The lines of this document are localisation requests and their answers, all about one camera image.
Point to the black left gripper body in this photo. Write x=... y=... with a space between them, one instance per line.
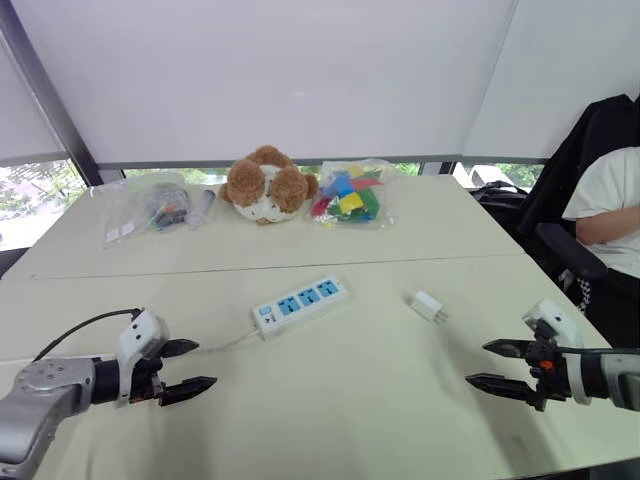
x=145 y=384

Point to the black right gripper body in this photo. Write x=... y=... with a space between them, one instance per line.
x=546 y=369

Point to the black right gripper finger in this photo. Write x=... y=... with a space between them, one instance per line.
x=497 y=385
x=506 y=348

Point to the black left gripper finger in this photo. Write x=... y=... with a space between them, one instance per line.
x=189 y=388
x=180 y=347

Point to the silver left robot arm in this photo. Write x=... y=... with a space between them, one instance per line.
x=35 y=400

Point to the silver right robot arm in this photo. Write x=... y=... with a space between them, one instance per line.
x=616 y=381

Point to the white charger plug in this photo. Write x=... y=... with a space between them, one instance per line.
x=429 y=306

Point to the white blue power strip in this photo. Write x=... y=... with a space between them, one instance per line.
x=300 y=308

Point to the black office chair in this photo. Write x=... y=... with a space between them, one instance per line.
x=575 y=255

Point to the clear bag with small parts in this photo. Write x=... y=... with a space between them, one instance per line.
x=150 y=210

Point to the black bag behind table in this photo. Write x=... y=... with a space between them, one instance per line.
x=500 y=196

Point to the person in white shirt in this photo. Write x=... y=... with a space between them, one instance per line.
x=607 y=210

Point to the brown white plush toy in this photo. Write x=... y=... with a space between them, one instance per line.
x=267 y=185

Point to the bag of colourful blocks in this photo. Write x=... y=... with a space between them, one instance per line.
x=353 y=195

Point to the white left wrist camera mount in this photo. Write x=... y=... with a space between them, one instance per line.
x=140 y=336

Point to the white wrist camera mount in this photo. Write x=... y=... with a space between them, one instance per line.
x=557 y=320
x=140 y=336

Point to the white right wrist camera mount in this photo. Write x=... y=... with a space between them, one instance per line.
x=557 y=320

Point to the dark window frame post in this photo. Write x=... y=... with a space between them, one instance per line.
x=47 y=90

